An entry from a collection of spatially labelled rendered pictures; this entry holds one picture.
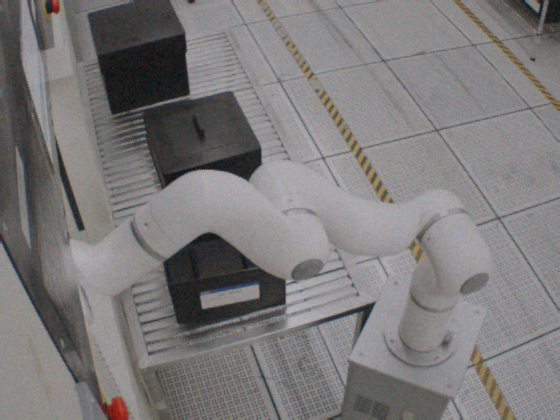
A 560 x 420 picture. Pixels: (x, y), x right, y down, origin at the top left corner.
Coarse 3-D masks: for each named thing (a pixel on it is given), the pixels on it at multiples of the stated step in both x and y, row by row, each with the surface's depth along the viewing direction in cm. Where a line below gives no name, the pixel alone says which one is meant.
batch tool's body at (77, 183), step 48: (0, 0) 73; (0, 48) 67; (0, 96) 61; (48, 96) 118; (0, 144) 56; (0, 192) 51; (96, 192) 151; (0, 240) 48; (96, 240) 163; (96, 336) 148; (96, 384) 80; (144, 384) 187
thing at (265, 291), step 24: (192, 240) 178; (216, 240) 180; (168, 264) 175; (192, 264) 174; (216, 264) 174; (240, 264) 174; (168, 288) 152; (192, 288) 153; (216, 288) 155; (240, 288) 157; (264, 288) 159; (192, 312) 160; (216, 312) 162; (240, 312) 165
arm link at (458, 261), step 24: (456, 216) 129; (432, 240) 129; (456, 240) 125; (480, 240) 126; (432, 264) 129; (456, 264) 123; (480, 264) 123; (432, 288) 132; (456, 288) 125; (480, 288) 127
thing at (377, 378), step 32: (384, 288) 169; (384, 320) 163; (480, 320) 161; (352, 352) 157; (384, 352) 157; (352, 384) 165; (384, 384) 158; (416, 384) 150; (448, 384) 150; (352, 416) 179; (384, 416) 170; (416, 416) 163
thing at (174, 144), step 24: (216, 96) 205; (144, 120) 199; (168, 120) 198; (192, 120) 198; (216, 120) 198; (240, 120) 198; (168, 144) 191; (192, 144) 191; (216, 144) 191; (240, 144) 191; (168, 168) 185; (192, 168) 185; (216, 168) 189; (240, 168) 192
